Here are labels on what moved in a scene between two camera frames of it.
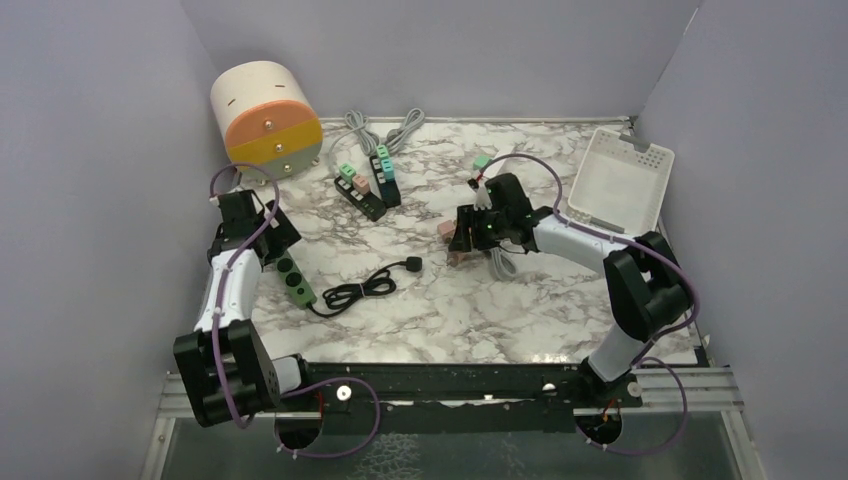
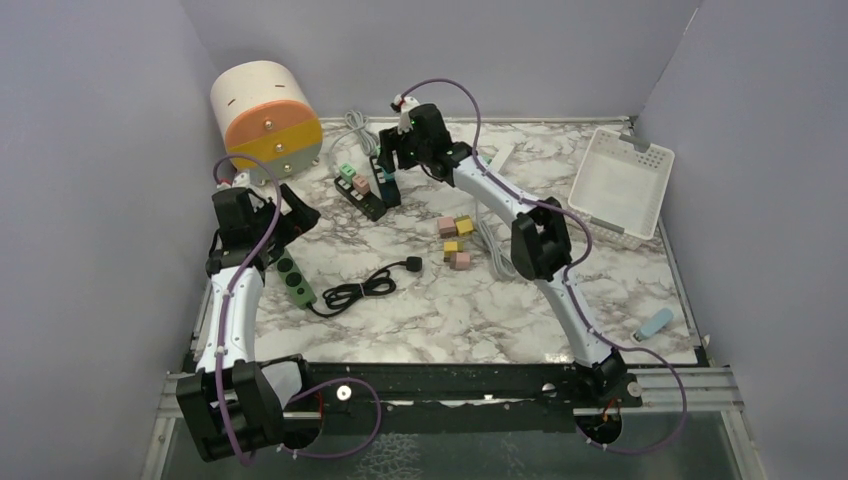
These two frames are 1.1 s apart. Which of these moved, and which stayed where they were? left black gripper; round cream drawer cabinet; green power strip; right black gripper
Moved: left black gripper; right black gripper
Stayed: green power strip; round cream drawer cabinet
